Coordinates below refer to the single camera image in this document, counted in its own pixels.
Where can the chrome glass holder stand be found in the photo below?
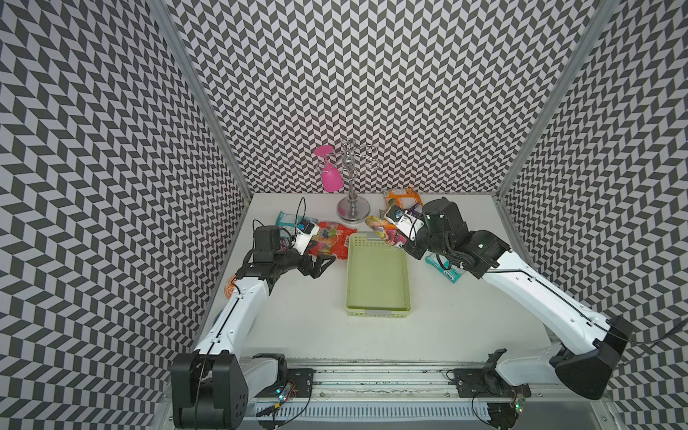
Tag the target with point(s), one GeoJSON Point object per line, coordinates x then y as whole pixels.
{"type": "Point", "coordinates": [355, 156]}

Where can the light green plastic basket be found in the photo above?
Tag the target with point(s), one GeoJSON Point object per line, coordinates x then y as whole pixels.
{"type": "Point", "coordinates": [378, 281]}

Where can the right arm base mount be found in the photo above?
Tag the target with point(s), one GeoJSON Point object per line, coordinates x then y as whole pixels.
{"type": "Point", "coordinates": [485, 380]}

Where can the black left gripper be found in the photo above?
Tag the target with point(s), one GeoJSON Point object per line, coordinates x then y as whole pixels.
{"type": "Point", "coordinates": [305, 269]}

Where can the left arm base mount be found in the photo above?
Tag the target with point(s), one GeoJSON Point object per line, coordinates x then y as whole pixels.
{"type": "Point", "coordinates": [302, 378]}

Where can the orange patterned plate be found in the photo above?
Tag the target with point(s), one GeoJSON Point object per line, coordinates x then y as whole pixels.
{"type": "Point", "coordinates": [230, 287]}

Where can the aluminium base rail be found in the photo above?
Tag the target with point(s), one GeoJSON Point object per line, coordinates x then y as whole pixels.
{"type": "Point", "coordinates": [377, 393]}

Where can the orange candy bag at wall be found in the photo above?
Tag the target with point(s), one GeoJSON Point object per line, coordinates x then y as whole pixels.
{"type": "Point", "coordinates": [404, 198]}

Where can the teal Fox's candy bag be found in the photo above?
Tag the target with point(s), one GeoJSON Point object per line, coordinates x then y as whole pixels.
{"type": "Point", "coordinates": [451, 272]}

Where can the pink plastic wine glass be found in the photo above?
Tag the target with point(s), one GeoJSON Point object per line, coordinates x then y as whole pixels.
{"type": "Point", "coordinates": [332, 181]}

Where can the red 100 candy bag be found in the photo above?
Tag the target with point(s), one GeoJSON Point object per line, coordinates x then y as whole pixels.
{"type": "Point", "coordinates": [332, 239]}

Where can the teal candy bag left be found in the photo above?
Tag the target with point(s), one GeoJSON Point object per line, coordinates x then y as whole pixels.
{"type": "Point", "coordinates": [290, 221]}

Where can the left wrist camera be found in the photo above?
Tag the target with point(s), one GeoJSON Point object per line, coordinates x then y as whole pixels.
{"type": "Point", "coordinates": [305, 232]}

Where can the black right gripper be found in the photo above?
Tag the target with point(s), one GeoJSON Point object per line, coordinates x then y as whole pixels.
{"type": "Point", "coordinates": [417, 251]}

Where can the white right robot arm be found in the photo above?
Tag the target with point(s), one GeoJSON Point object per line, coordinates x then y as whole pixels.
{"type": "Point", "coordinates": [588, 345]}

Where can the orange Fox's candy bag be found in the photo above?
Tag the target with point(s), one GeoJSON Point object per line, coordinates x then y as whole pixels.
{"type": "Point", "coordinates": [386, 231]}

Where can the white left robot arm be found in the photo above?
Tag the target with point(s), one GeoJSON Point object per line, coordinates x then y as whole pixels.
{"type": "Point", "coordinates": [211, 389]}

